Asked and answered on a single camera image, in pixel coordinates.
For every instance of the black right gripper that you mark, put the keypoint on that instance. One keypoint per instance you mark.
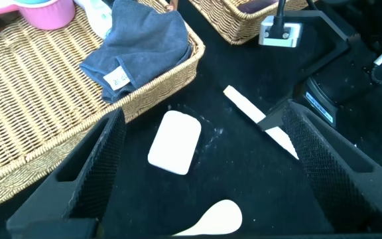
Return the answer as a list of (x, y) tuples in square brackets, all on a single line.
[(320, 103)]

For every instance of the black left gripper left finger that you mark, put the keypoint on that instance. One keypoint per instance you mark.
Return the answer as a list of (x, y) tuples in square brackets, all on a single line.
[(78, 189)]

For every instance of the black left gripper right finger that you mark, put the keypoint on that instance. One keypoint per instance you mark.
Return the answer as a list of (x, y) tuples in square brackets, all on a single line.
[(337, 186)]

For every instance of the white marker pen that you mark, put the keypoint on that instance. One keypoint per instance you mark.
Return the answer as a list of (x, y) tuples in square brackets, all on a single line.
[(244, 104)]

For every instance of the white soap bar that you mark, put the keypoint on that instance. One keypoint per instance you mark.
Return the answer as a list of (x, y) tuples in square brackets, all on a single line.
[(174, 142)]

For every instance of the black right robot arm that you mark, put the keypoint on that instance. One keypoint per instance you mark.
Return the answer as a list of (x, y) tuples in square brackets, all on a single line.
[(353, 76)]

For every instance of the woven wicker basket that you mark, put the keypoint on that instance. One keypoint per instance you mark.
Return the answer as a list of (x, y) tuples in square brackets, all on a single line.
[(230, 23), (28, 99)]

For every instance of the purple eggplant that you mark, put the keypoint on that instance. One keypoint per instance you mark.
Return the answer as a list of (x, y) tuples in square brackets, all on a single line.
[(254, 5)]

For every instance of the grey cloth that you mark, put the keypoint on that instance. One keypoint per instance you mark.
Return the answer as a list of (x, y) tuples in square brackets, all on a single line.
[(141, 43)]

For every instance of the white tube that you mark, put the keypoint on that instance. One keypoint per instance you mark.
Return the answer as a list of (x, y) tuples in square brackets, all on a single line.
[(98, 16)]

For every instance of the teal mug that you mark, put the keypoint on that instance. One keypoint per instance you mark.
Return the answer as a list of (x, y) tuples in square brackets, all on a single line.
[(32, 1)]

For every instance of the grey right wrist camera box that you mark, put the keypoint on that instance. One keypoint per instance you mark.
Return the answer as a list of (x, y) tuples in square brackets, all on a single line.
[(293, 36)]

